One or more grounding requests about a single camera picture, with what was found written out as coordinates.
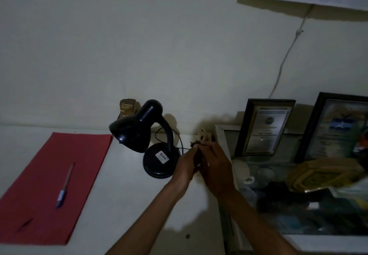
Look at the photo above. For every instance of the large black framed certificate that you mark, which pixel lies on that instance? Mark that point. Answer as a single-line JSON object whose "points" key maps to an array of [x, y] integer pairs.
{"points": [[330, 128]]}

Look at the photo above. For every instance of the white power strip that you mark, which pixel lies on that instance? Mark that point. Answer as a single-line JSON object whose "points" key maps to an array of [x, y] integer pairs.
{"points": [[204, 135]]}

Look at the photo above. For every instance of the gold oval plaque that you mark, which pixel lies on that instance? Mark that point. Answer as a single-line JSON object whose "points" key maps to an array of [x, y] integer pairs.
{"points": [[322, 175]]}

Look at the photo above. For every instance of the person's right hand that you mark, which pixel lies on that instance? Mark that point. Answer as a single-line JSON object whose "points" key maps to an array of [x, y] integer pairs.
{"points": [[218, 171]]}

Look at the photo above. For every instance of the blue and clear pen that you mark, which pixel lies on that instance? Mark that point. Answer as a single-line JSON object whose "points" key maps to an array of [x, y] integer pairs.
{"points": [[65, 185]]}

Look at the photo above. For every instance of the black power plug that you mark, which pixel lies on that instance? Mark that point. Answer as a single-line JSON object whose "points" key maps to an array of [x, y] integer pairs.
{"points": [[196, 144]]}

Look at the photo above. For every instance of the person's left forearm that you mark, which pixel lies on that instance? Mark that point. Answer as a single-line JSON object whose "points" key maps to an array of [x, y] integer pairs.
{"points": [[149, 217]]}

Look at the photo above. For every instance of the person's left fingers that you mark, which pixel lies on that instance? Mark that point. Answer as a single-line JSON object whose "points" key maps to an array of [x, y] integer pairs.
{"points": [[192, 154]]}

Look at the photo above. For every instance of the person's left hand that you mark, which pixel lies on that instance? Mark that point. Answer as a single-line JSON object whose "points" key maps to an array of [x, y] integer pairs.
{"points": [[184, 168]]}

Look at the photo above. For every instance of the glass display cabinet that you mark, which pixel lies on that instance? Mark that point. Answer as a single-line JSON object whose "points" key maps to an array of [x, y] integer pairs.
{"points": [[287, 206]]}

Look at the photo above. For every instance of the small black framed certificate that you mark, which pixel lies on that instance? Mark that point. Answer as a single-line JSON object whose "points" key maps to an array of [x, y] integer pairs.
{"points": [[264, 128]]}

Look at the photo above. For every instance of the person's right fingers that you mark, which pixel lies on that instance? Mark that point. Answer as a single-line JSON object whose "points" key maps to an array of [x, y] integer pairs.
{"points": [[204, 152]]}

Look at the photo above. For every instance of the gold figurine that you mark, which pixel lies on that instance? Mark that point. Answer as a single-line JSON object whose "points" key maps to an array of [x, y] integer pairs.
{"points": [[127, 107]]}

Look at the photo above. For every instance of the black desk lamp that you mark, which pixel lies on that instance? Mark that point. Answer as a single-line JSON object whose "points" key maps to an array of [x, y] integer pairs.
{"points": [[138, 131]]}

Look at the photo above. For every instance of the person's right forearm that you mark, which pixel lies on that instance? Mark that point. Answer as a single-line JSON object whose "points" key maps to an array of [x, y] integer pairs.
{"points": [[253, 226]]}

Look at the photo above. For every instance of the red paper sheet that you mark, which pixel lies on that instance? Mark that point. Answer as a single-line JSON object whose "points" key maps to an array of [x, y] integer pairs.
{"points": [[51, 185]]}

